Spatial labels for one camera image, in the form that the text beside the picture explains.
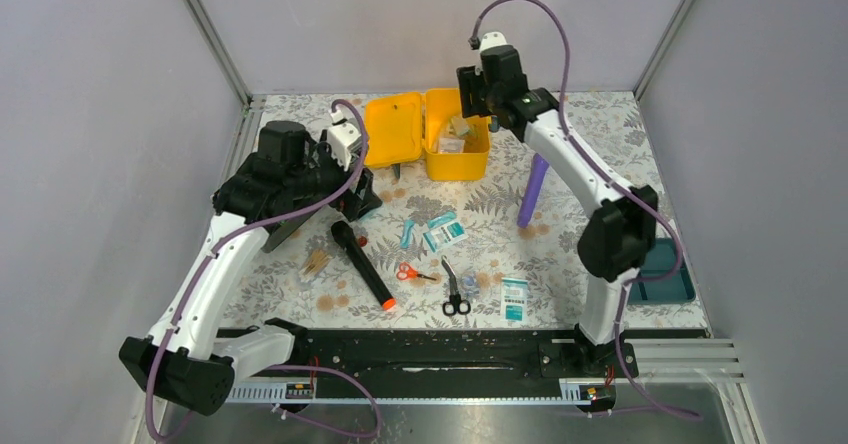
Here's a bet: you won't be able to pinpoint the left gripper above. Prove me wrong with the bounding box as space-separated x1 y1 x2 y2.
288 131 383 220

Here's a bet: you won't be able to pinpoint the boxed bandage pack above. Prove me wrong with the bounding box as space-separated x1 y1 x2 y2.
449 115 474 139

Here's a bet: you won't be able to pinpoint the wooden sticks bundle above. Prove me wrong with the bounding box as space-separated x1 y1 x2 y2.
299 249 331 279

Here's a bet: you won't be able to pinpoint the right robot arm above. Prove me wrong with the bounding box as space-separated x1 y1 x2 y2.
457 39 658 376

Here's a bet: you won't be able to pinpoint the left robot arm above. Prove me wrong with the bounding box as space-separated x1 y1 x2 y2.
118 118 381 416

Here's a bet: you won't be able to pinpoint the yellow plastic kit box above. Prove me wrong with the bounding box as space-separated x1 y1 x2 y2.
365 88 491 181

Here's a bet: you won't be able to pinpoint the black flashlight orange tip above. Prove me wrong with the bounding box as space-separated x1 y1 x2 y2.
330 221 396 311

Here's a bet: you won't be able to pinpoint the small teal wrapped item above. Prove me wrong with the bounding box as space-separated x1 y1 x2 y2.
400 220 416 249

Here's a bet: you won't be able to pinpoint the purple cylindrical tube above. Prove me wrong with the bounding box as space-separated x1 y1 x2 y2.
516 154 549 228

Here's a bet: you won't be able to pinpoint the teal gauze packet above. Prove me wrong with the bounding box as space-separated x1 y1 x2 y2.
423 211 468 253

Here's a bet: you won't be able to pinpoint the black poker chip case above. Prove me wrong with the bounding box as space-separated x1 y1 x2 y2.
212 178 316 253

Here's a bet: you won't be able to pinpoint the clear bag blue tape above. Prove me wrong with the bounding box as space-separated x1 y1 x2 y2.
460 272 482 301

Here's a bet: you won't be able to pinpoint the black bandage shears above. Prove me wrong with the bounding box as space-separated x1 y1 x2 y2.
441 256 471 317

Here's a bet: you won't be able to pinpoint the teal dressing packet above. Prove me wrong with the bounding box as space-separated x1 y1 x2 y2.
501 278 529 322

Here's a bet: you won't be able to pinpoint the teal plastic tray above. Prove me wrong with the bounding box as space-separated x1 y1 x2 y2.
628 238 696 305

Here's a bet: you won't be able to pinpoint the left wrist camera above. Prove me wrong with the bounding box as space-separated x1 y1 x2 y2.
326 111 362 171

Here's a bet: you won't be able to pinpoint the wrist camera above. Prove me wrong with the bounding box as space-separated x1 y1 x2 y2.
469 31 508 53
326 111 362 171

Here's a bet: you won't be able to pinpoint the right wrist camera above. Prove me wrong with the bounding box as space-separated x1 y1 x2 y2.
469 31 508 53

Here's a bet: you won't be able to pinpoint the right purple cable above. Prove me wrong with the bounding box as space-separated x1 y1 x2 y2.
468 0 704 422

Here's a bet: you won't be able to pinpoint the purple cable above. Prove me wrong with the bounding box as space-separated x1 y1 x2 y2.
144 99 384 444
468 0 704 422

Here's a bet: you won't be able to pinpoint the orange handled small scissors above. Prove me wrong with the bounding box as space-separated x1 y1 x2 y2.
395 262 439 282

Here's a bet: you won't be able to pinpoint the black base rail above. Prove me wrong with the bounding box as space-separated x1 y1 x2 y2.
211 324 641 403

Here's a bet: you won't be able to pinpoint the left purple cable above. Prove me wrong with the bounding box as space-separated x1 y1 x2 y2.
144 99 384 444

